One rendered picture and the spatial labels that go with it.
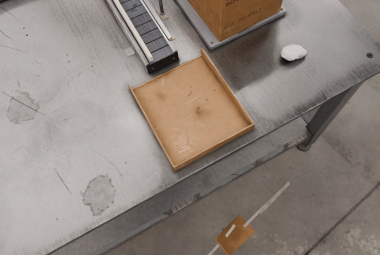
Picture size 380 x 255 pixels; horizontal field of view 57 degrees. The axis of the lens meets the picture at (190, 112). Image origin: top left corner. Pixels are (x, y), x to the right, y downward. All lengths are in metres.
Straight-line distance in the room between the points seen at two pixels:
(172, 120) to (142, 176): 0.19
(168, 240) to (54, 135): 0.90
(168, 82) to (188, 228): 0.90
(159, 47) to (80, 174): 0.45
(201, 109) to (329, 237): 1.07
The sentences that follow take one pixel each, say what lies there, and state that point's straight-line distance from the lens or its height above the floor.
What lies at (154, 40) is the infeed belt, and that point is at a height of 0.88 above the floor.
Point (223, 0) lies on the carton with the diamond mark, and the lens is 1.02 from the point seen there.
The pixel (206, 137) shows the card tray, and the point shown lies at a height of 0.83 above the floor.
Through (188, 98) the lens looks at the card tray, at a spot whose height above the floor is 0.83.
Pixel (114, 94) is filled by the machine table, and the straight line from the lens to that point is 1.12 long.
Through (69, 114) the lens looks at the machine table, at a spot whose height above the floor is 0.83.
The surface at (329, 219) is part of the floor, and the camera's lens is 1.90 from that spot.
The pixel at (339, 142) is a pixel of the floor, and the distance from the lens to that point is 2.03.
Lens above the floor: 1.79
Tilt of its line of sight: 65 degrees down
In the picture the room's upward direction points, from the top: 5 degrees counter-clockwise
